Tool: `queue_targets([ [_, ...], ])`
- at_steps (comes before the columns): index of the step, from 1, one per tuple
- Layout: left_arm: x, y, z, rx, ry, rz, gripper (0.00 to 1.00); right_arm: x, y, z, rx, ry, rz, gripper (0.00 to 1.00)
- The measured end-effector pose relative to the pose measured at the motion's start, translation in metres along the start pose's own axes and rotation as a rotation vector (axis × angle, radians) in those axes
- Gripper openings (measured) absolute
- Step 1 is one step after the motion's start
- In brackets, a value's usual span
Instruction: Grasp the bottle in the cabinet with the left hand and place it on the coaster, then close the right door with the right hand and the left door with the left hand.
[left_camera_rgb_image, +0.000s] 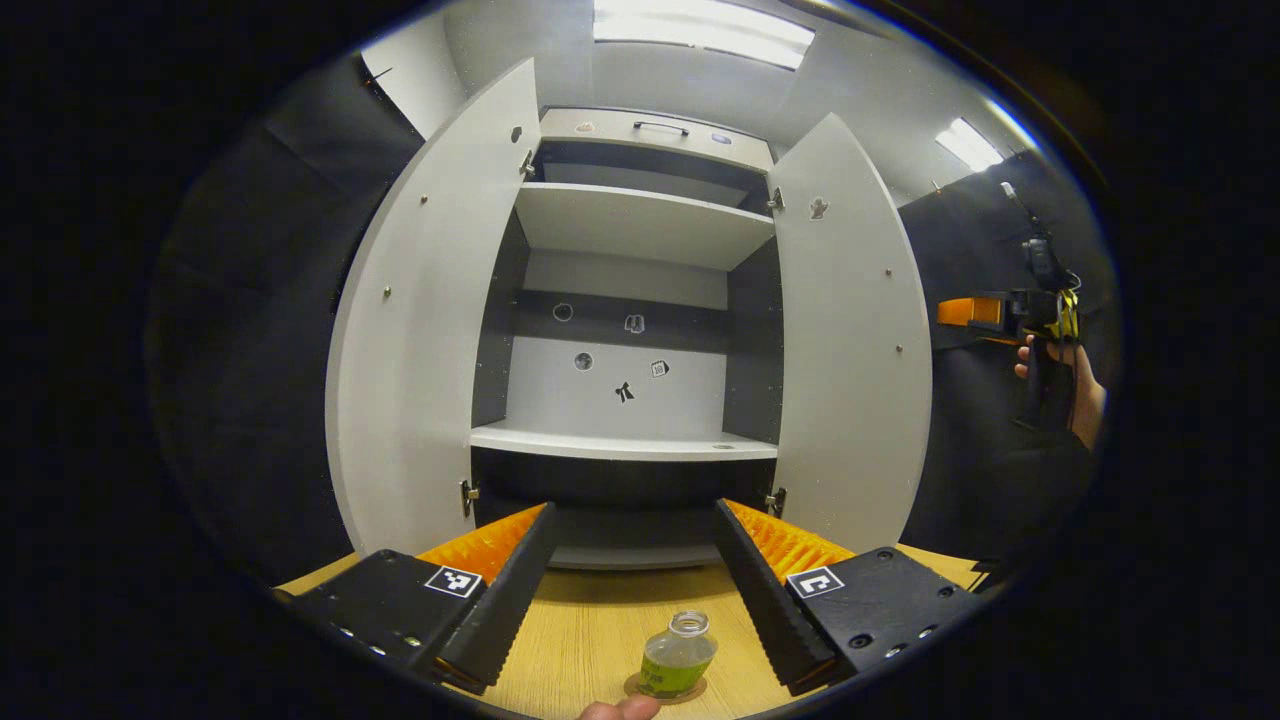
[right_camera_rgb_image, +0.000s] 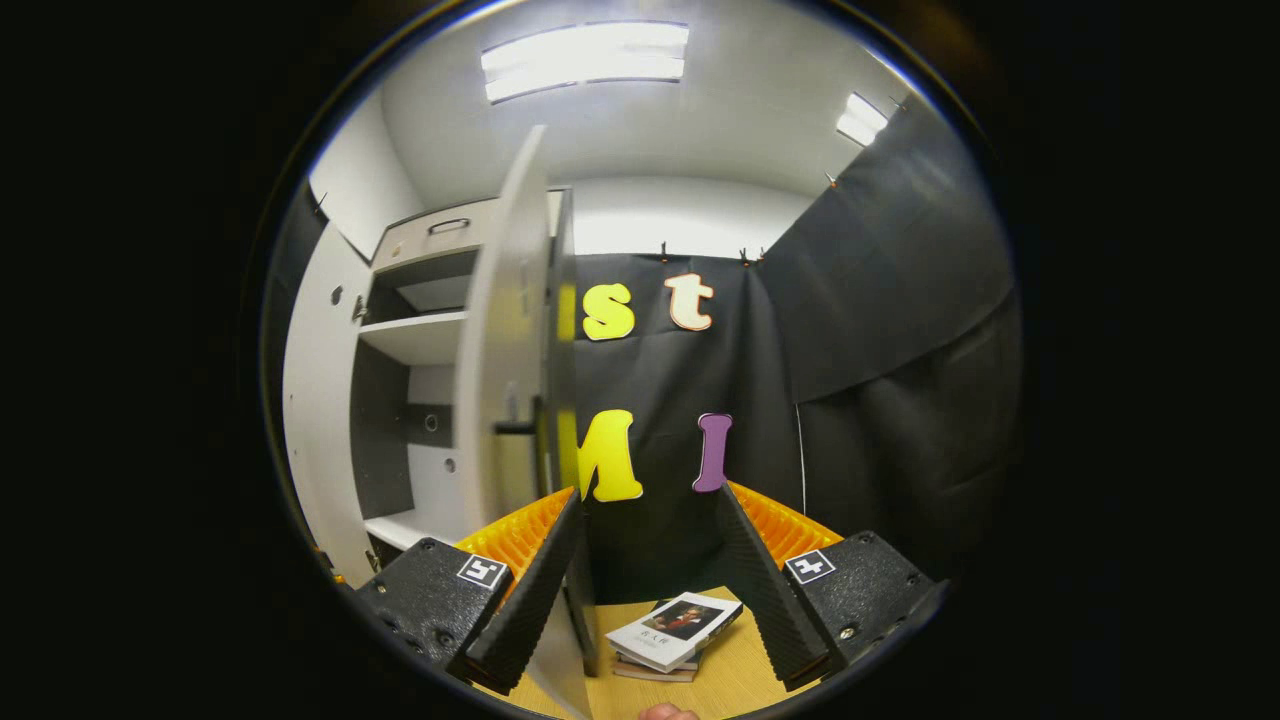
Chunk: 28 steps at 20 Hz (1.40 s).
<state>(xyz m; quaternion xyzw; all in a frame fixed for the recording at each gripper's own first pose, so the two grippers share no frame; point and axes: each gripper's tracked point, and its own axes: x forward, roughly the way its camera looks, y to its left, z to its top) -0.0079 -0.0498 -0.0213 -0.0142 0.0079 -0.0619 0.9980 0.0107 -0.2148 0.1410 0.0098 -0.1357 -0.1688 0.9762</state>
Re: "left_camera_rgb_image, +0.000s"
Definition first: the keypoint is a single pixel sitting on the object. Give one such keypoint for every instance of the white cabinet shelf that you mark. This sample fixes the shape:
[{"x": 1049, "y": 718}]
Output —
[
  {"x": 640, "y": 225},
  {"x": 600, "y": 440}
]

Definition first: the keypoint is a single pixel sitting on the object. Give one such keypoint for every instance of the white cabinet drawer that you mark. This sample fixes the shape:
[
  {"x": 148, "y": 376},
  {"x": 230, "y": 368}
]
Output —
[{"x": 610, "y": 137}]

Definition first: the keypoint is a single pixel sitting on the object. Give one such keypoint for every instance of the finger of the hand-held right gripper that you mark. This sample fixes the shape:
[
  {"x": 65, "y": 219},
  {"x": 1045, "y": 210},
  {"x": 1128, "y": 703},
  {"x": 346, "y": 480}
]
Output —
[{"x": 965, "y": 311}]

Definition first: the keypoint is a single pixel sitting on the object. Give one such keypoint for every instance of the small ceiling light panel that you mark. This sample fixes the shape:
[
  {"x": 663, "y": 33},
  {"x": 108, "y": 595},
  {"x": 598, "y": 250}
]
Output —
[{"x": 968, "y": 145}]

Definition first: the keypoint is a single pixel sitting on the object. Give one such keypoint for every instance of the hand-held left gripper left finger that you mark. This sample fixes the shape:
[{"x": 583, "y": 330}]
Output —
[{"x": 505, "y": 600}]

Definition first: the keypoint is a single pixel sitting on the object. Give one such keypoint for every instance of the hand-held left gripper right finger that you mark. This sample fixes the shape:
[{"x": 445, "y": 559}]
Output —
[{"x": 770, "y": 605}]

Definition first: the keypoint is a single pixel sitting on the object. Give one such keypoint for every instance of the large ceiling light panel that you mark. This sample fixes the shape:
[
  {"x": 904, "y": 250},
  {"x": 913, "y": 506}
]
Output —
[{"x": 700, "y": 30}]

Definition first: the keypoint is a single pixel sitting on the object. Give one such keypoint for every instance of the green label clear bottle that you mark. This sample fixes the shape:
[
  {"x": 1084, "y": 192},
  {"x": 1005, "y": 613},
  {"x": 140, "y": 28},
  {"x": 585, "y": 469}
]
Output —
[{"x": 675, "y": 660}]

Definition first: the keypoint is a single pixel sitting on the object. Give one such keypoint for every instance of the white cabinet door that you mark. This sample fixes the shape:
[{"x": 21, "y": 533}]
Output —
[
  {"x": 420, "y": 350},
  {"x": 850, "y": 350}
]

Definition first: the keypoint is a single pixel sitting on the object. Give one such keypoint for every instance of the black backdrop cloth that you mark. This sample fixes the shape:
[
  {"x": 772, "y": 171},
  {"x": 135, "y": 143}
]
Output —
[{"x": 240, "y": 350}]

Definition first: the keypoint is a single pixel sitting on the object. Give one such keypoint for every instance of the white cabinet with dark interior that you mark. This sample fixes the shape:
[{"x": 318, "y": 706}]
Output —
[{"x": 680, "y": 400}]

